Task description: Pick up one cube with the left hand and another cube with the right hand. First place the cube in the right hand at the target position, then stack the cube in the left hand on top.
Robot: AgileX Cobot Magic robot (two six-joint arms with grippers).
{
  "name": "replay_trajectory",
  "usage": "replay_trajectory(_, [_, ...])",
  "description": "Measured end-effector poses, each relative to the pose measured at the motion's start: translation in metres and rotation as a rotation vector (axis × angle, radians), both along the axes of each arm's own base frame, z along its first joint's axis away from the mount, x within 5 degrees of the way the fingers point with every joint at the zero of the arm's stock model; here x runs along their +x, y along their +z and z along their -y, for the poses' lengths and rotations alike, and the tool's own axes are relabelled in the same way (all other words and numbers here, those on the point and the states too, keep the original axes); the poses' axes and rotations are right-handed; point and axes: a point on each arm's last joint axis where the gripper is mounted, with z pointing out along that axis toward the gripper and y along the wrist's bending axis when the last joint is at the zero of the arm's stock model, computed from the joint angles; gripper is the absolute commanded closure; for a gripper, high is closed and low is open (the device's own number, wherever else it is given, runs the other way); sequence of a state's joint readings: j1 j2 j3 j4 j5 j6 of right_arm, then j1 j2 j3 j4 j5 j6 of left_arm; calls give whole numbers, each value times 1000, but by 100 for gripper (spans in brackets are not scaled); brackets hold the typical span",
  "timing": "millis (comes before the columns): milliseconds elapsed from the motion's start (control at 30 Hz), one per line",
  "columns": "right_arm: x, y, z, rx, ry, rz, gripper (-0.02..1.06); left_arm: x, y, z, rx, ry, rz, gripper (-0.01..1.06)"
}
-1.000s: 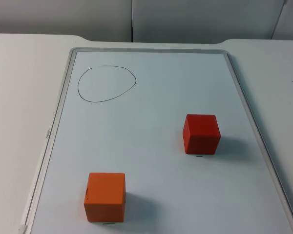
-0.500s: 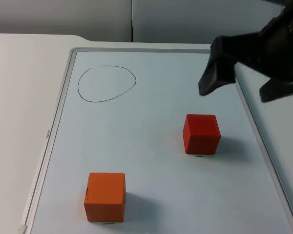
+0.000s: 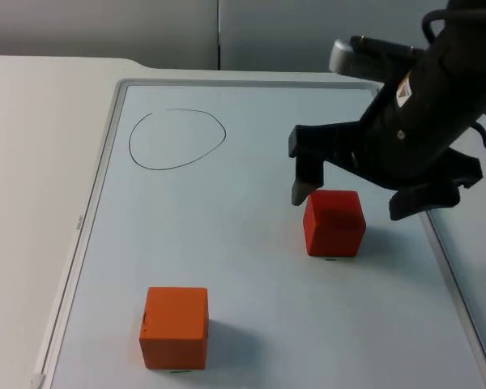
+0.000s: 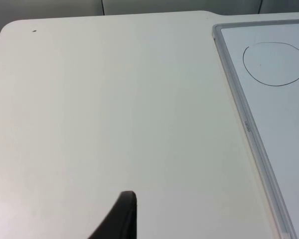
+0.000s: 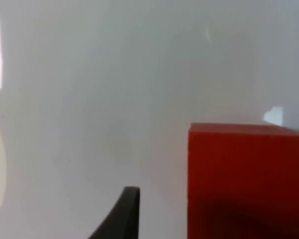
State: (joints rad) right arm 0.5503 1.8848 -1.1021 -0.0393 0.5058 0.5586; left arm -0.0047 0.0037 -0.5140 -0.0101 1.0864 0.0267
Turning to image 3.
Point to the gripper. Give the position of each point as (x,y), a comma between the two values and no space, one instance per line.
(413,133)

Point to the red cube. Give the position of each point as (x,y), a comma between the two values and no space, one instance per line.
(334,229)

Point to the orange cube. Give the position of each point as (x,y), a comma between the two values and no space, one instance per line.
(174,330)

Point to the grey-framed whiteboard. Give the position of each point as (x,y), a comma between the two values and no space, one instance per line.
(227,223)

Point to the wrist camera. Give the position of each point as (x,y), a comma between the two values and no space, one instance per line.
(368,56)

